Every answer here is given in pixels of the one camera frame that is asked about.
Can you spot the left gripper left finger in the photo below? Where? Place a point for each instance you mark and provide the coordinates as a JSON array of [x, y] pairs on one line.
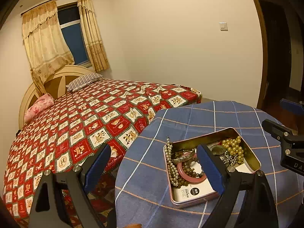
[[94, 166]]

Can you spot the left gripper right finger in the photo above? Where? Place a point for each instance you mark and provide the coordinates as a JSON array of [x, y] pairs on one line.
[[213, 167]]

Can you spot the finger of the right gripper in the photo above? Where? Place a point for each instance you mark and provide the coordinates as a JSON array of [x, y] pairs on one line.
[[294, 107], [276, 130]]

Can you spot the pink bangle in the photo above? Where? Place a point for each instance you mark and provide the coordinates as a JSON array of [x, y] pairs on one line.
[[188, 172]]

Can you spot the silver bangle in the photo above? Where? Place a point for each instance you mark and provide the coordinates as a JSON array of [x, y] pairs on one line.
[[185, 157]]

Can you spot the printed paper leaflet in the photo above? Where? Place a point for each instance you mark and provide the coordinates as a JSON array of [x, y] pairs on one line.
[[228, 151]]

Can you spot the pink metal tin box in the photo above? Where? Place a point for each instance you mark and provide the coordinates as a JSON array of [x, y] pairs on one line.
[[170, 148]]

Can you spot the red patterned bedspread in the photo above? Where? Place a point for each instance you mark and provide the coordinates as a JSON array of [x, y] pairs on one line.
[[64, 135]]

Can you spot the blue plaid tablecloth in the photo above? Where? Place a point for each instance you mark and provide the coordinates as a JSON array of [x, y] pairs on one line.
[[270, 197]]

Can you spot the pink floral pillow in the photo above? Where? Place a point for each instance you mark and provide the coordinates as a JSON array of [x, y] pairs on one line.
[[41, 104]]

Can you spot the checked grey pillow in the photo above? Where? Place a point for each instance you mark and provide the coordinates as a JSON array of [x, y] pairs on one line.
[[83, 81]]

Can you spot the cream wooden headboard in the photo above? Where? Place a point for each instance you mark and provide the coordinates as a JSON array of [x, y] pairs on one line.
[[55, 85]]

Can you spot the right beige curtain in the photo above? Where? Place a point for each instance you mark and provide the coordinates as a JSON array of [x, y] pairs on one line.
[[91, 36]]

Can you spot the beige curtain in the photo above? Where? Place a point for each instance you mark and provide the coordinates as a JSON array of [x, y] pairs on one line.
[[45, 46], [91, 36]]

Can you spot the left beige curtain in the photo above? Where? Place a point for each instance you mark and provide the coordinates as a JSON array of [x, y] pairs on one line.
[[45, 46]]

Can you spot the dark window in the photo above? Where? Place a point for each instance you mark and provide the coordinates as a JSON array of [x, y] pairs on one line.
[[69, 21]]

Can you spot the white wall switch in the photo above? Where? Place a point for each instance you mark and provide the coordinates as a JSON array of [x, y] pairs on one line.
[[223, 26]]

